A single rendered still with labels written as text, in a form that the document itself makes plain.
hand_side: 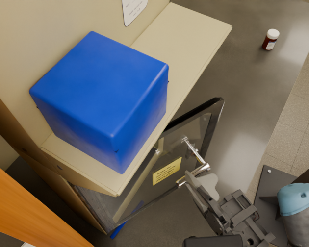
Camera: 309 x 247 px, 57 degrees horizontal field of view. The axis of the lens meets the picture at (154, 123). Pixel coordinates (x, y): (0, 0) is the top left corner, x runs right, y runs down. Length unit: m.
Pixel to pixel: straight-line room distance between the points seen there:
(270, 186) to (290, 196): 1.43
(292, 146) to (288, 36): 1.02
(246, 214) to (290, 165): 1.57
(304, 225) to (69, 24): 0.53
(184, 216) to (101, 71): 0.68
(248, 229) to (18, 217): 0.49
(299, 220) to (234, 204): 0.12
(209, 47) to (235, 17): 1.01
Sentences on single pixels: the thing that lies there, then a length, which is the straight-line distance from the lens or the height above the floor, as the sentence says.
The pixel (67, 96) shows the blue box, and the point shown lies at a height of 1.60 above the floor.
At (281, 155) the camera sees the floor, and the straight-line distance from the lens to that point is 2.19.
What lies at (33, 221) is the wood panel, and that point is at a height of 1.58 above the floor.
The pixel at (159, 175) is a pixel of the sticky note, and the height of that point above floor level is 1.20.
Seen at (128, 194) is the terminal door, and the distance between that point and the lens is 0.65.
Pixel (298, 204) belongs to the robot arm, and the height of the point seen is 1.28.
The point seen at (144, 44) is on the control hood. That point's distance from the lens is 0.44.
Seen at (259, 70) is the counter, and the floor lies 0.94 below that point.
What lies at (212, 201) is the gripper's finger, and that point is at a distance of 0.60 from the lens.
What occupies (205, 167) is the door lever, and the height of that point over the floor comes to 1.21.
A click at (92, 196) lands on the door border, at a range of 0.55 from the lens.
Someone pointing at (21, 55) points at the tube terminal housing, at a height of 1.63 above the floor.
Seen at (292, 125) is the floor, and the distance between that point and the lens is 2.35.
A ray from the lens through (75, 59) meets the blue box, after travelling 0.31.
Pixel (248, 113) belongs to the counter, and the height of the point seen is 0.94.
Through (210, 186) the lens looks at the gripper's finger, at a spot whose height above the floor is 1.23.
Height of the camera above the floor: 1.81
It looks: 59 degrees down
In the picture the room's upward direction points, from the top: straight up
